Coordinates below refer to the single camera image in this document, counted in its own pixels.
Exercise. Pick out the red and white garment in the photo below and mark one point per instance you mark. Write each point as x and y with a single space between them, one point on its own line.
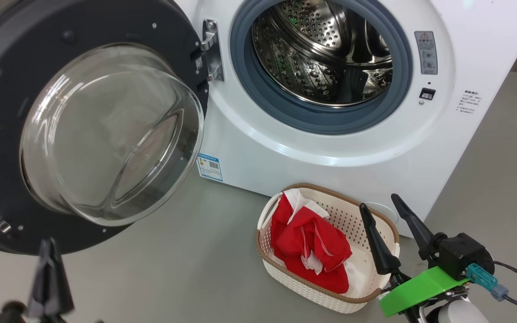
308 246

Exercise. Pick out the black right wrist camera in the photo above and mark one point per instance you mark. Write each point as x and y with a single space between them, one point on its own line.
462 253

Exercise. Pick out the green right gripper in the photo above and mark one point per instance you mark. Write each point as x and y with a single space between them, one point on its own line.
420 289

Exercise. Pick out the cream perforated basket brown rim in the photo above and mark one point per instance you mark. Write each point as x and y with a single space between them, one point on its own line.
285 282

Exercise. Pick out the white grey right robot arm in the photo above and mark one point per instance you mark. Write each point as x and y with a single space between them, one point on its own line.
460 312

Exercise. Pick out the blue energy label sticker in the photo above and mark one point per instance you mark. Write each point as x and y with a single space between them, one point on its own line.
210 167

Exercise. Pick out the black round glass washer door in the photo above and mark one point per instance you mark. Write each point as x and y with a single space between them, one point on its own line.
16 67

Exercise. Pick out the small printed text label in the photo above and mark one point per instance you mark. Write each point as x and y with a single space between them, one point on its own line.
470 102

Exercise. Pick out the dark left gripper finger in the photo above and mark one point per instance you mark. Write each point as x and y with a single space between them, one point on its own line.
60 291
42 287

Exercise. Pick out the round white filter cover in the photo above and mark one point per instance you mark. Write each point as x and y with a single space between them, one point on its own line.
386 211

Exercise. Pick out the white front-load washing machine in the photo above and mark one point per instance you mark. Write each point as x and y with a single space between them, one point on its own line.
330 161

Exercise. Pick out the grey warning label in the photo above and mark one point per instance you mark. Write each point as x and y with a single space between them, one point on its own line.
426 53

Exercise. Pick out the black door latch slot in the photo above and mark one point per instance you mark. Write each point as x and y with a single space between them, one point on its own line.
427 93

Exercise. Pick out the metal door hinge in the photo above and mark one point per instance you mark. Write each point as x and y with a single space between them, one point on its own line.
212 49

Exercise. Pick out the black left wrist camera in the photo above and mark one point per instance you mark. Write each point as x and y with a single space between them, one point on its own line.
5 314

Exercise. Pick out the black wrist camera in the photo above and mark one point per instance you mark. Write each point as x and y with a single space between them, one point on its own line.
5 314
462 253

